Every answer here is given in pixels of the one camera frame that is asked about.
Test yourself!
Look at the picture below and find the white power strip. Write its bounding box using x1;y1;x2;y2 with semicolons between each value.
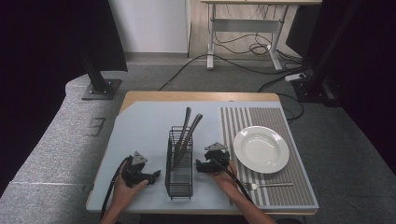
284;72;308;83

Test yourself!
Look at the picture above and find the dark curtain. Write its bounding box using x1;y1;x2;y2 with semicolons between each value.
285;0;396;175

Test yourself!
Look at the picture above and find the white plate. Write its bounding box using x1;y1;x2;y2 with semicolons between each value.
232;125;290;175

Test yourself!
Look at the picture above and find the person's right hand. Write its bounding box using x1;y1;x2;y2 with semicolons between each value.
207;159;240;196

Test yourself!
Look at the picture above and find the tangle of black cables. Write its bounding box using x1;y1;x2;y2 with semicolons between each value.
213;3;307;74

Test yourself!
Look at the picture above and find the steel fork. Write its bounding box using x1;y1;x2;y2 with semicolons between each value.
242;181;294;191

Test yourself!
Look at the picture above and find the steel knife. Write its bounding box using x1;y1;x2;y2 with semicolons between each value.
171;106;192;171

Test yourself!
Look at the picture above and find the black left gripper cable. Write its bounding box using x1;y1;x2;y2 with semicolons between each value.
99;154;133;221

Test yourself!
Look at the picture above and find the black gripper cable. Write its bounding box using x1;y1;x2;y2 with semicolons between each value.
210;158;254;203
99;154;133;221

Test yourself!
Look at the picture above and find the black metal stand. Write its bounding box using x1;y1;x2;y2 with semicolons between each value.
79;52;123;102
291;0;363;108

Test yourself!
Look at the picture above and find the black floor cable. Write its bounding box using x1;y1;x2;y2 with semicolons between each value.
158;53;307;92

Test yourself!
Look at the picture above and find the floor outlet cover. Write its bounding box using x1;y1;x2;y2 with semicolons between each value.
88;117;106;138

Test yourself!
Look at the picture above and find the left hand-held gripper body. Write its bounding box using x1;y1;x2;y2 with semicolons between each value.
121;150;149;189

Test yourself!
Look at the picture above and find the white desk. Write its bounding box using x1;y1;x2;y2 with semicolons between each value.
200;0;323;72

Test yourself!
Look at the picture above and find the light blue table mat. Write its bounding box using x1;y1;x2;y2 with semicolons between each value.
86;100;319;215

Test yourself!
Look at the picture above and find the person's left hand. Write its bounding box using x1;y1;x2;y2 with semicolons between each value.
110;161;149;213

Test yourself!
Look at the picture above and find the black wire cutlery rack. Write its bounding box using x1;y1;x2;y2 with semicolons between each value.
164;125;194;201

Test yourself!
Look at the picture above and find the wooden table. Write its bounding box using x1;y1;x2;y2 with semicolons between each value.
85;90;319;217

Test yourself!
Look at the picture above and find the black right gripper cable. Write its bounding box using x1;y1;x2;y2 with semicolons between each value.
210;158;254;203

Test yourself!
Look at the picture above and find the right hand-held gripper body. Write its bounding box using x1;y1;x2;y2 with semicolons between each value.
203;141;232;173

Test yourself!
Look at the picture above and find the grey striped placemat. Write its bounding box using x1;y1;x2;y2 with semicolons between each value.
219;106;319;209

